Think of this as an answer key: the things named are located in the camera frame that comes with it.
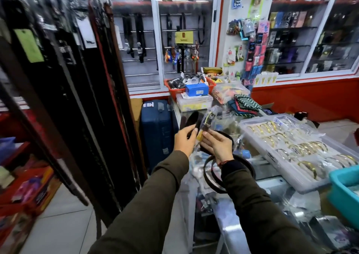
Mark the person's left hand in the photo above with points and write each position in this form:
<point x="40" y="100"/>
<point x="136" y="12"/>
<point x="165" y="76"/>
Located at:
<point x="182" y="141"/>

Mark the person's right hand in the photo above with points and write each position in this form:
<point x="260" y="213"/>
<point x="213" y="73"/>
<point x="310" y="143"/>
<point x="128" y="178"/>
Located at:
<point x="220" y="147"/>

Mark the person's left thumb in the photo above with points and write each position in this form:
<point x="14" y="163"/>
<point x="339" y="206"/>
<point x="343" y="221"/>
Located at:
<point x="193" y="130"/>

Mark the person's right thumb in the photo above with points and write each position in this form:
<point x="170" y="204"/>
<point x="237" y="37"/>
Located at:
<point x="209" y="133"/>

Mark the black leather belt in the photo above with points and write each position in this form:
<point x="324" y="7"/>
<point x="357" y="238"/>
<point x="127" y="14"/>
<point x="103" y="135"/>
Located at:
<point x="190" y="119"/>

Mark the clear plastic belt wrapper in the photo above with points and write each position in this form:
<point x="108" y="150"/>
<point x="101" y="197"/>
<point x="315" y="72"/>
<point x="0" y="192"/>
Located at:
<point x="209" y="119"/>

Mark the person's left forearm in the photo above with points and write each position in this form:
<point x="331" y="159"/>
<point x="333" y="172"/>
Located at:
<point x="151" y="206"/>

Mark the person's right forearm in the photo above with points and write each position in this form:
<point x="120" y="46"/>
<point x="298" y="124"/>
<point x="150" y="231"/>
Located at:
<point x="258" y="211"/>

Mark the pile of clear plastic bags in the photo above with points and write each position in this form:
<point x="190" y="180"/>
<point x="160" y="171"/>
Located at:
<point x="227" y="121"/>

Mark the clear box with white lid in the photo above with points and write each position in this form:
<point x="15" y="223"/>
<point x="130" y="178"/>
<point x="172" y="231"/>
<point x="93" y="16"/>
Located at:
<point x="193" y="103"/>

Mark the blue hard suitcase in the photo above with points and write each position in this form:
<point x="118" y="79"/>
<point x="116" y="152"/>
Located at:
<point x="157" y="133"/>

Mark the dark blue folded cloth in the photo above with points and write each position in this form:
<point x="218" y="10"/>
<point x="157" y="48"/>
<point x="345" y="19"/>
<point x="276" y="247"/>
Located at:
<point x="238" y="110"/>

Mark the blue cardboard box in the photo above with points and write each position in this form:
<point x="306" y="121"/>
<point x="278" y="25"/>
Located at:
<point x="197" y="89"/>

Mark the red plastic basket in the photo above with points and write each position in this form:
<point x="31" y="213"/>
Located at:
<point x="171" y="91"/>

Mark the clear container of colourful items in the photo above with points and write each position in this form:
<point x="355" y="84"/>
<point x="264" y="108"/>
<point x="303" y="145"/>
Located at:
<point x="228" y="92"/>

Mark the green striped folded cloth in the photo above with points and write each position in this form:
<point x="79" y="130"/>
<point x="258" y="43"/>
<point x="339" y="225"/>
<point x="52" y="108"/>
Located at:
<point x="248" y="102"/>

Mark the brown cardboard sheet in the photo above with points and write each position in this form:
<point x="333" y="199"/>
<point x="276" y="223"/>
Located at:
<point x="136" y="110"/>

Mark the yellow and black flat box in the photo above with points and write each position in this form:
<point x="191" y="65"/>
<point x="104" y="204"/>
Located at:
<point x="212" y="70"/>

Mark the clear plastic bangle tray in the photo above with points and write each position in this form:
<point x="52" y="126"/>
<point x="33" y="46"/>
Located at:
<point x="280" y="161"/>

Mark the row of white packets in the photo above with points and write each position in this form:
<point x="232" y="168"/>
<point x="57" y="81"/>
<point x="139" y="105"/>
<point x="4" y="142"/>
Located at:
<point x="266" y="79"/>

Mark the glass door belt cabinet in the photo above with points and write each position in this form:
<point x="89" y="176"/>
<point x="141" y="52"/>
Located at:
<point x="157" y="51"/>

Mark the yellow sign card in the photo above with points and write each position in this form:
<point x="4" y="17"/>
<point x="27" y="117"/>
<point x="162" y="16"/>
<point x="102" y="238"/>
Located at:
<point x="184" y="37"/>

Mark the rows of gold bangles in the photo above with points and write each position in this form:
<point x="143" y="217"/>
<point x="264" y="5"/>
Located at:
<point x="307" y="147"/>

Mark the black hanging belt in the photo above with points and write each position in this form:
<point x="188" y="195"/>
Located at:
<point x="168" y="29"/>
<point x="128" y="34"/>
<point x="201" y="29"/>
<point x="140" y="34"/>

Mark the rack of hanging black belts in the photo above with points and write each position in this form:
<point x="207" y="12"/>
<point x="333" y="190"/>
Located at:
<point x="84" y="107"/>

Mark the glass cabinet of boxed goods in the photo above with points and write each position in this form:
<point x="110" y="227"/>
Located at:
<point x="308" y="32"/>

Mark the white paper tag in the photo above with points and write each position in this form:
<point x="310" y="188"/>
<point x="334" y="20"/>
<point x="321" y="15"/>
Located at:
<point x="86" y="33"/>

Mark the teal plastic basket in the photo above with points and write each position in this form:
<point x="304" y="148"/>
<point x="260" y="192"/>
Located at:
<point x="343" y="194"/>

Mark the red display shelf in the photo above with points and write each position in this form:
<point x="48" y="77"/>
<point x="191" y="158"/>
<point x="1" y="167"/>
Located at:
<point x="25" y="194"/>

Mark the green paper tag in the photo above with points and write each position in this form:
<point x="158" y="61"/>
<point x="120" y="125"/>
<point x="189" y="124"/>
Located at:
<point x="29" y="45"/>

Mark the blue plastic bin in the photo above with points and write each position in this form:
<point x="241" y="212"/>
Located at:
<point x="6" y="148"/>

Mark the wall of hanging small packets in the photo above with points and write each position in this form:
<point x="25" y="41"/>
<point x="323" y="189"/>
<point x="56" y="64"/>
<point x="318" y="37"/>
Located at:
<point x="252" y="51"/>

